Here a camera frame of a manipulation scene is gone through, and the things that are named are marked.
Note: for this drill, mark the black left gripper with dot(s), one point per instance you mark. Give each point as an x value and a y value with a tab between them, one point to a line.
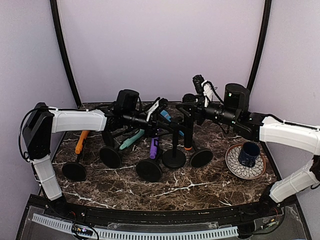
154	125

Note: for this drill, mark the stand holding purple microphone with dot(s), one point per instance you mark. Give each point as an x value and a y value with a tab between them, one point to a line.
149	169

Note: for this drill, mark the white slotted cable duct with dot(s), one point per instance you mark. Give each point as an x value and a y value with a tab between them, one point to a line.
119	231

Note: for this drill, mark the light blue toy microphone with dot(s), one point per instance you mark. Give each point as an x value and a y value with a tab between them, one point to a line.
167	116

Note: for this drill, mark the fallen stand holding orange microphone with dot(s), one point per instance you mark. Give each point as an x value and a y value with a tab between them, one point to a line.
74	171

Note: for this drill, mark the fallen stand holding green microphone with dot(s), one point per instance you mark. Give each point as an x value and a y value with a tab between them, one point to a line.
110	157

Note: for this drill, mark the purple toy microphone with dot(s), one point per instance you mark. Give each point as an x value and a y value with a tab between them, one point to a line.
154	148

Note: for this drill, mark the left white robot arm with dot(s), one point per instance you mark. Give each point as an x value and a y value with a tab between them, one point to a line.
41	122

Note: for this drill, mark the mint green toy microphone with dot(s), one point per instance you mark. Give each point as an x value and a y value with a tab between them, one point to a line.
129	141

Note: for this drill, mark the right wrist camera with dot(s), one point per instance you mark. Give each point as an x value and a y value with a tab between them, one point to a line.
204	88

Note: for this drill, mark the dark blue ceramic cup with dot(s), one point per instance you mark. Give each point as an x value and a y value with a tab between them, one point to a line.
248	154

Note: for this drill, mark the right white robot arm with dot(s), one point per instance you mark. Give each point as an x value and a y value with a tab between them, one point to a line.
232	110

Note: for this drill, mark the black microphone stand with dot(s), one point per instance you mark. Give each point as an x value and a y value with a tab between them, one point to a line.
174	158

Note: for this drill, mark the orange toy microphone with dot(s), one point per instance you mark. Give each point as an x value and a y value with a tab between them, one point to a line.
80	143

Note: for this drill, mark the left black frame post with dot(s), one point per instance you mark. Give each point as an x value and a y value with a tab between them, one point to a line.
63	51

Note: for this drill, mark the stand holding blue microphone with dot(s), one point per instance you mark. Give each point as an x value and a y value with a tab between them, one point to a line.
201	156

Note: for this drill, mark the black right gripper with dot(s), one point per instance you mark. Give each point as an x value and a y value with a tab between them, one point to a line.
197	111

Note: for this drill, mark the patterned ceramic saucer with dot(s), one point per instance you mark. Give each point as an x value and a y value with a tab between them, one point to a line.
241	171

